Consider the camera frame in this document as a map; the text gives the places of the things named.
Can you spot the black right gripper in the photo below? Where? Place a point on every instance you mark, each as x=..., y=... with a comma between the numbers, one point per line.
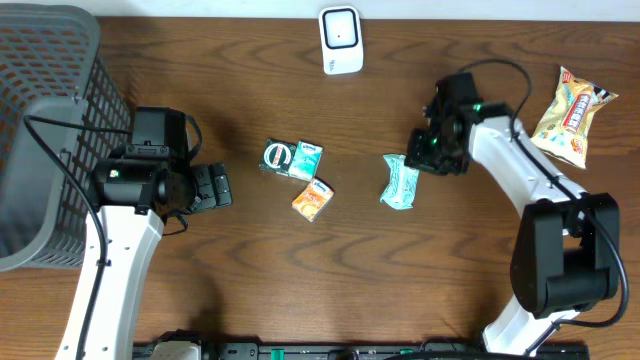
x=415, y=155

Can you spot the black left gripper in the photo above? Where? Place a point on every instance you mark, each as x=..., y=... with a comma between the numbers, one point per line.
x=212, y=185

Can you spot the green wet wipes pack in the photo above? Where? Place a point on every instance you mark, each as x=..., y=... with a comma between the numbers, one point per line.
x=400, y=192

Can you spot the roll of tape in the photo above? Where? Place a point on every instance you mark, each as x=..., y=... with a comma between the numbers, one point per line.
x=277, y=157

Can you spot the small green wipes pack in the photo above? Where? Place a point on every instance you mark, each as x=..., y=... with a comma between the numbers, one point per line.
x=305, y=161

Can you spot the orange tissue pack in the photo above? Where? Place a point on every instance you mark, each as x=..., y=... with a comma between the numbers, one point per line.
x=313, y=199

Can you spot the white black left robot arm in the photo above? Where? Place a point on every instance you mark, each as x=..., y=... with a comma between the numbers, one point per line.
x=130, y=203

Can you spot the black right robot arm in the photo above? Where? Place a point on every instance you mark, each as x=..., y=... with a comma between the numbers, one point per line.
x=566, y=257

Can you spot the white barcode scanner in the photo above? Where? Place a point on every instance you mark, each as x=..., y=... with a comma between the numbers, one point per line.
x=341, y=40

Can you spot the black plastic mesh basket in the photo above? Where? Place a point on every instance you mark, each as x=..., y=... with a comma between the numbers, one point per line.
x=57, y=99

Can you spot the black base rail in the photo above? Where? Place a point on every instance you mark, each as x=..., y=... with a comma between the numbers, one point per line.
x=252, y=351

